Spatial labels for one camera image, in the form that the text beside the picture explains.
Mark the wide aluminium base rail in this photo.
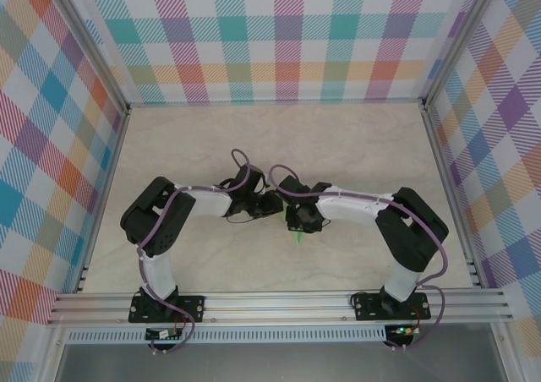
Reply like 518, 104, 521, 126
46, 291, 515, 326

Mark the thin aluminium frame rail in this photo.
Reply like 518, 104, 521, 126
126, 97, 426, 109

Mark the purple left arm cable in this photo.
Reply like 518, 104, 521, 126
134, 148, 253, 356

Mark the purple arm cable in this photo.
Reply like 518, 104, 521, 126
269, 164, 450, 352
134, 148, 253, 356

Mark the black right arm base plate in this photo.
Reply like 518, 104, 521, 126
352, 292, 431, 322

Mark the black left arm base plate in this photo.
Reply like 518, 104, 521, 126
128, 295, 206, 324

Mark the perforated grey cable duct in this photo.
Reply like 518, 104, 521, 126
65, 329, 388, 344

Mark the aluminium side frame rail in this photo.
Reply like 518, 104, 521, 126
74, 109, 132, 294
421, 102, 485, 290

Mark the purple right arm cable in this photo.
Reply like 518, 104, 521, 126
269, 164, 450, 352

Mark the aluminium frame post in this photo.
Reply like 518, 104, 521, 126
49, 0, 131, 117
420, 0, 502, 112

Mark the aluminium frame leg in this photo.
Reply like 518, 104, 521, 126
37, 325, 71, 382
489, 322, 525, 382

